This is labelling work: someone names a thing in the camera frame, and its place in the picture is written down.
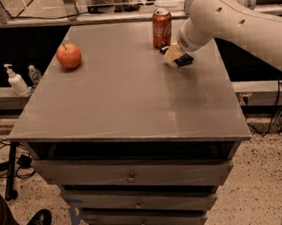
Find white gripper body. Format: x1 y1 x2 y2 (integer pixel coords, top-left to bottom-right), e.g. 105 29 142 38
176 18 214 52

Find middle grey drawer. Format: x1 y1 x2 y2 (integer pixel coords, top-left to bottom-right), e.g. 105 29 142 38
61 190 217 211

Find red apple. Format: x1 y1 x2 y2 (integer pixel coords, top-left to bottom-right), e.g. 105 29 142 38
55 43 82 70

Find black table leg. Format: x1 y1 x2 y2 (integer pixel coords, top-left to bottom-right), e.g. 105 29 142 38
5 142 19 201

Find top grey drawer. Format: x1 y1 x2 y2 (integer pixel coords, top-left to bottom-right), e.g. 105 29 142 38
31 138 237 206

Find blue rxbar blueberry wrapper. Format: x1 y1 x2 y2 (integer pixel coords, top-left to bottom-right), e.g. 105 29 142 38
168 50 194 68

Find grey drawer cabinet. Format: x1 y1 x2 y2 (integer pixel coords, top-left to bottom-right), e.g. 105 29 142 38
0 8 261 225

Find bottom grey drawer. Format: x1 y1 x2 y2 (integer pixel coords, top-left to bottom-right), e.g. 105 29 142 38
80 209 207 225

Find white pump sanitizer bottle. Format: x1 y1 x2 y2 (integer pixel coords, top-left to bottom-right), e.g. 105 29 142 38
3 63 29 96

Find grey drawer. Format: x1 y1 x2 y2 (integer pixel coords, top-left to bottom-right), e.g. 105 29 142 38
61 190 217 211
31 138 237 206
80 209 207 225

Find red coke can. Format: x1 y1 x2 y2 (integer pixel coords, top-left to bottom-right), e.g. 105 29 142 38
152 8 172 49

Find small clear plastic bottle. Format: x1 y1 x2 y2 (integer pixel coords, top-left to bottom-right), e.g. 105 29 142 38
28 65 42 85

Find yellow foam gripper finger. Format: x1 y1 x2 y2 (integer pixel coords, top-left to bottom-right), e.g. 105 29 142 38
161 41 184 65

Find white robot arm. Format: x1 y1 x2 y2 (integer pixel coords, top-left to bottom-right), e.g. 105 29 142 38
164 0 282 225

